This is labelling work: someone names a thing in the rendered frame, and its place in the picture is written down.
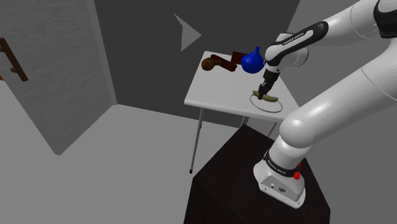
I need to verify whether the yellow-green banana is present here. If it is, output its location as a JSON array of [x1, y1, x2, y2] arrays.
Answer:
[[252, 90, 279, 103]]

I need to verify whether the white round plate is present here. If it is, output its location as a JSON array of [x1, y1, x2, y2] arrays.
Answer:
[[249, 93, 283, 114]]

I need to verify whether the blue round vase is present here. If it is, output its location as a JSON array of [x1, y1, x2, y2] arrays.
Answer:
[[241, 46, 265, 74]]

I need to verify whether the white table with metal legs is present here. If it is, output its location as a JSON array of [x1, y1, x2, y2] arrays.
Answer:
[[183, 50, 300, 174]]

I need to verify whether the dark red angular object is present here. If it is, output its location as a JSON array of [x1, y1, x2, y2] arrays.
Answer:
[[210, 51, 248, 73]]

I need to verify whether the brown round gourd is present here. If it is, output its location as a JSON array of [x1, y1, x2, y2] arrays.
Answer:
[[201, 57, 223, 71]]

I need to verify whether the dark robot stand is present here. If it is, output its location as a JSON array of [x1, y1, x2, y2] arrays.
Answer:
[[183, 123, 331, 224]]

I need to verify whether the brown wooden wall rail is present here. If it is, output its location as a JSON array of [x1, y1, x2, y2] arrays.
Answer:
[[0, 38, 29, 83]]

